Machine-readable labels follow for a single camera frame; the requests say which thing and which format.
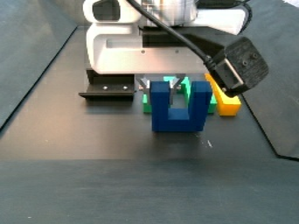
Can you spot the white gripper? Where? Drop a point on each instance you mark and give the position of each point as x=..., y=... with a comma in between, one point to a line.
x=115, y=45

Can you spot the blue U-shaped block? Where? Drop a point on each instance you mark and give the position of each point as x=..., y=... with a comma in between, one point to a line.
x=179, y=119

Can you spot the green zigzag block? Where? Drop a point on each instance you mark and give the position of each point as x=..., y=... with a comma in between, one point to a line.
x=182, y=90

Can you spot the yellow long block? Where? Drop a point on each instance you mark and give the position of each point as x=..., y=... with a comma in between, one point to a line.
x=228, y=105

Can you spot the black angle bracket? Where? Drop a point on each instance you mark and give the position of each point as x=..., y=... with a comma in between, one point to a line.
x=108, y=85

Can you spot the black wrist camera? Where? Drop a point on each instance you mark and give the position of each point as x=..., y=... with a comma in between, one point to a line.
x=240, y=67

